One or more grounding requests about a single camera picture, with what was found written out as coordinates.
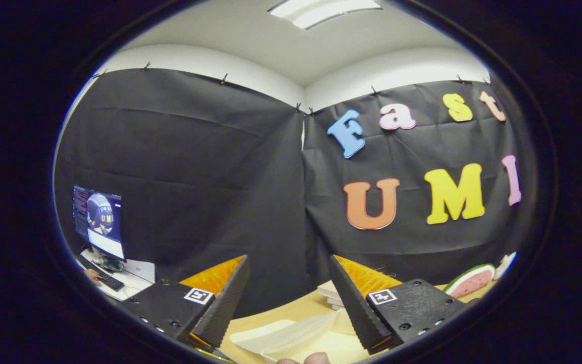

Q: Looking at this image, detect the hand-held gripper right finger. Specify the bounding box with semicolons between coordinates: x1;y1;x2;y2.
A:
328;254;479;354

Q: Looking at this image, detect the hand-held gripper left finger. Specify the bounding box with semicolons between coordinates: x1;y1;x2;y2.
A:
119;254;251;353

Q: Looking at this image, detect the beige fabric storage box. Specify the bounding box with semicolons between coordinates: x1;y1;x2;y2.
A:
229;308;370;364

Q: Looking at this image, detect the white flat box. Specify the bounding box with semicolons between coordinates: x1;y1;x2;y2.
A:
125;259;156;284

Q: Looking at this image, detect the beige cover book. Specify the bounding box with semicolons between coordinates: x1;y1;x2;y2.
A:
317;281;342;300

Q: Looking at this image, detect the white desk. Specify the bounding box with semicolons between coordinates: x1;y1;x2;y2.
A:
75;248;156;302

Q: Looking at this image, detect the watermelon slice plush toy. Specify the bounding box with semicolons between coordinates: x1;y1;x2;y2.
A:
443;263;496;299

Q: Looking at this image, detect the black keyboard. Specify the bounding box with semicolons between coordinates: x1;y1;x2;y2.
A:
81;257;125;292

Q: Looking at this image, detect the computer monitor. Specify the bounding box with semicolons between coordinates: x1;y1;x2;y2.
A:
72;185;126;261

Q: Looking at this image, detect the white plush toy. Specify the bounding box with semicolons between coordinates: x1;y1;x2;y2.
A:
493;252;517;280

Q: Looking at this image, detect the large ceiling light panel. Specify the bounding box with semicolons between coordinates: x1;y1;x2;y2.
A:
268;0;382;30

